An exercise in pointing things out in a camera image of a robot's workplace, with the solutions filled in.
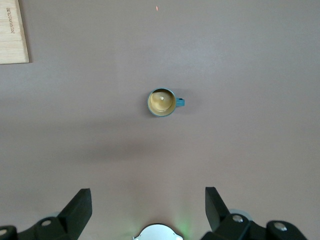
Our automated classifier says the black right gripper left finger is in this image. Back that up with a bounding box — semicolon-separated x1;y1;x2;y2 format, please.
0;188;93;240

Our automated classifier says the wooden cutting board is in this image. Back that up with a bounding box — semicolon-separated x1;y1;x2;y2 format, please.
0;0;30;65

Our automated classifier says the brown table cover sheet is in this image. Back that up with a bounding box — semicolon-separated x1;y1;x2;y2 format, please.
0;0;320;240

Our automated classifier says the teal mug with beige inside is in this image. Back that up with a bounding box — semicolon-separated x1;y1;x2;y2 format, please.
146;87;186;118

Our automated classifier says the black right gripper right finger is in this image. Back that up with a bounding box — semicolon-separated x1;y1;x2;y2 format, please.
199;186;308;240

